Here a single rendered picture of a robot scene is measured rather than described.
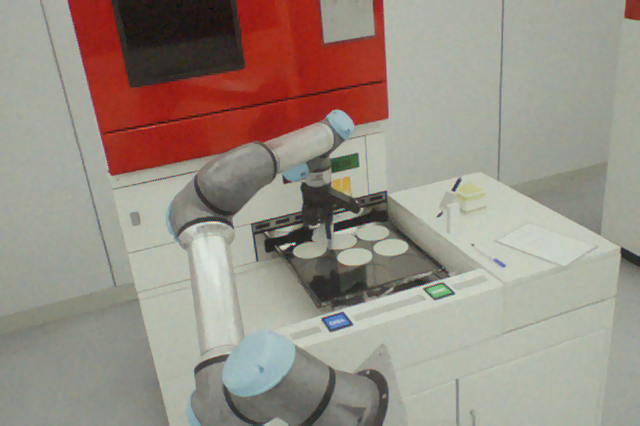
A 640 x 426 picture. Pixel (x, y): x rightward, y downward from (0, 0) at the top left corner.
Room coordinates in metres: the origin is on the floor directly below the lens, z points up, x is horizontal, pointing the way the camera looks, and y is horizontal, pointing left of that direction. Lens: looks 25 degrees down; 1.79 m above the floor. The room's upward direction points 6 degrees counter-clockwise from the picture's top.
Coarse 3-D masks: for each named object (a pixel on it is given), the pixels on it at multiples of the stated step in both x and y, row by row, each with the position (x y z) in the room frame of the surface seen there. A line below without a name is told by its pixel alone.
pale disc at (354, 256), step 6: (342, 252) 1.64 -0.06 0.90; (348, 252) 1.64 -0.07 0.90; (354, 252) 1.64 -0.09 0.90; (360, 252) 1.63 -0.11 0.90; (366, 252) 1.63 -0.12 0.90; (342, 258) 1.61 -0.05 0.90; (348, 258) 1.61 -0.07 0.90; (354, 258) 1.60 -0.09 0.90; (360, 258) 1.60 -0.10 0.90; (366, 258) 1.59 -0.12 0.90; (348, 264) 1.57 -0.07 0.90; (354, 264) 1.57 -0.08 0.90
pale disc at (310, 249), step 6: (300, 246) 1.71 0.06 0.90; (306, 246) 1.70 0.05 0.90; (312, 246) 1.70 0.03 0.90; (318, 246) 1.69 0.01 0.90; (324, 246) 1.69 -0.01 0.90; (294, 252) 1.67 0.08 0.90; (300, 252) 1.67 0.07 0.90; (306, 252) 1.67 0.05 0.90; (312, 252) 1.66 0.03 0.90; (318, 252) 1.66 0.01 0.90; (324, 252) 1.65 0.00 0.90
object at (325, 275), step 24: (312, 240) 1.74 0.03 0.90; (360, 240) 1.71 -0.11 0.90; (312, 264) 1.59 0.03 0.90; (336, 264) 1.58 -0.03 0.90; (360, 264) 1.56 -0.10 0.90; (384, 264) 1.55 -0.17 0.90; (408, 264) 1.54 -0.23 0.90; (432, 264) 1.52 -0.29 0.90; (312, 288) 1.46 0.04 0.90; (336, 288) 1.45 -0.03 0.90; (360, 288) 1.44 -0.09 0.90
